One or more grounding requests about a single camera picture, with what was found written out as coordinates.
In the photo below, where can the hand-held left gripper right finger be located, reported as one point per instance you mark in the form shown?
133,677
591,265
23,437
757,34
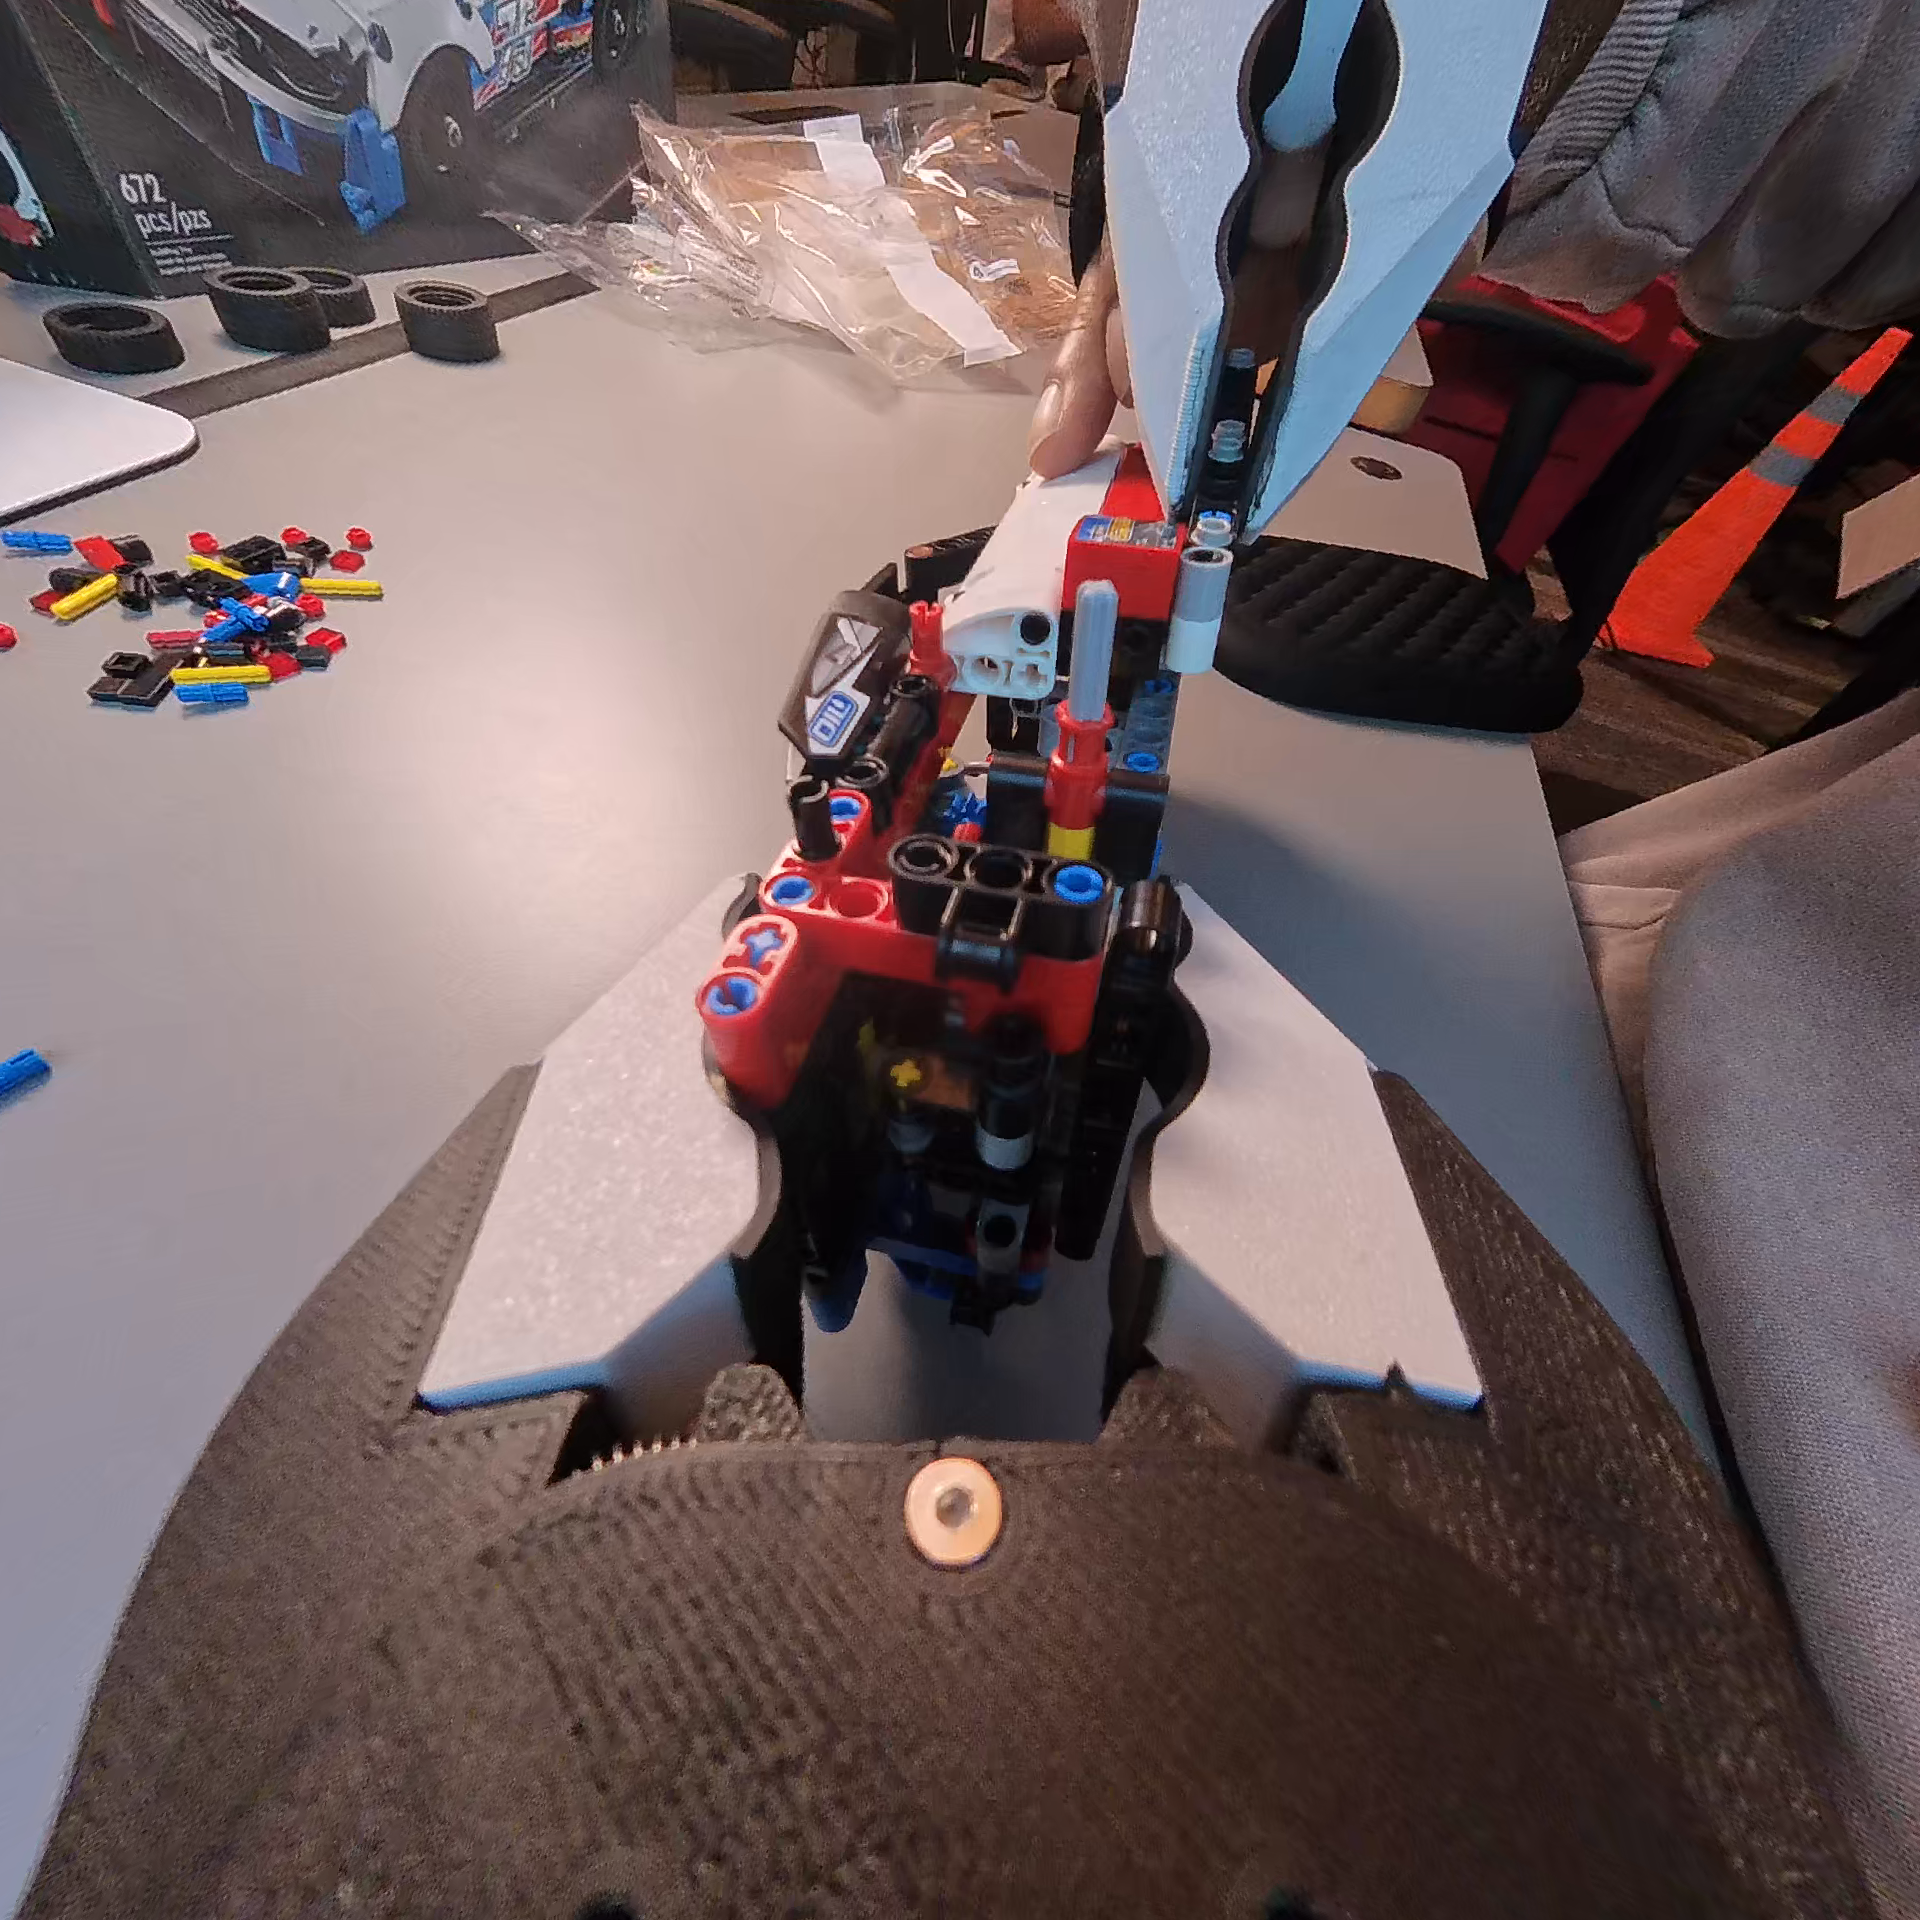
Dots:
1305,1201

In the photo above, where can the white book stand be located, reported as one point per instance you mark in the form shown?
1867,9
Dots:
91,434

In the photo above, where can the long black lego beam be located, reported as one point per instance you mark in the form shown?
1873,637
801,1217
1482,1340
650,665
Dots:
1223,391

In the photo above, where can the black textured wrist rest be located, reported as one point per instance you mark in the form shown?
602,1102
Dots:
1395,645

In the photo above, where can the person's right hand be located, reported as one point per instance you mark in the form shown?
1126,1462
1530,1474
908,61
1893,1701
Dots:
1082,391

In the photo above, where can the crumpled clear plastic bag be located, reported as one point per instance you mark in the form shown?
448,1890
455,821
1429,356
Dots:
825,225

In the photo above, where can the lego race car model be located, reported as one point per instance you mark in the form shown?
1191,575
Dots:
1034,570

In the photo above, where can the blue lego pin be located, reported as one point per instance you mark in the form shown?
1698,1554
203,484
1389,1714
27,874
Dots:
23,1075

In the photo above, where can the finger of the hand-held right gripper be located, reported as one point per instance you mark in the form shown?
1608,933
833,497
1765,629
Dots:
1178,181
1424,181

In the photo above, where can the lego set box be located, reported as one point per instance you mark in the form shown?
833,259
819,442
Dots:
224,151

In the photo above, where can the pile of small colourful pieces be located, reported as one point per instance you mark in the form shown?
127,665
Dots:
241,601

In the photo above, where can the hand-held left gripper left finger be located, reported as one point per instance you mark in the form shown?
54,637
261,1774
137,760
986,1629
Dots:
600,1201

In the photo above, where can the black lego tyre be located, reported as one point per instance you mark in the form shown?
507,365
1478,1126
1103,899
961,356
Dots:
113,340
266,310
343,296
446,322

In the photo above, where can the red office chair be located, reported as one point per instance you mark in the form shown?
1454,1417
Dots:
1574,420

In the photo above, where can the orange traffic cone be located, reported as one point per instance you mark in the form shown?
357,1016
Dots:
1694,570

